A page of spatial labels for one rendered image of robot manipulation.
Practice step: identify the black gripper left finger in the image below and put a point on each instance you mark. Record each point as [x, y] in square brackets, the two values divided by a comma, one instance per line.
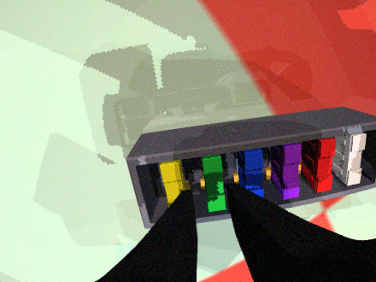
[168, 253]

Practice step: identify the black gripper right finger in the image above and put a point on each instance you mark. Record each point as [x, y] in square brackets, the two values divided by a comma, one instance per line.
[279, 246]

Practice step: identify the dark grey fuse block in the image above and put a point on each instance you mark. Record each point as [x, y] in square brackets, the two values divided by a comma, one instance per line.
[308, 157]

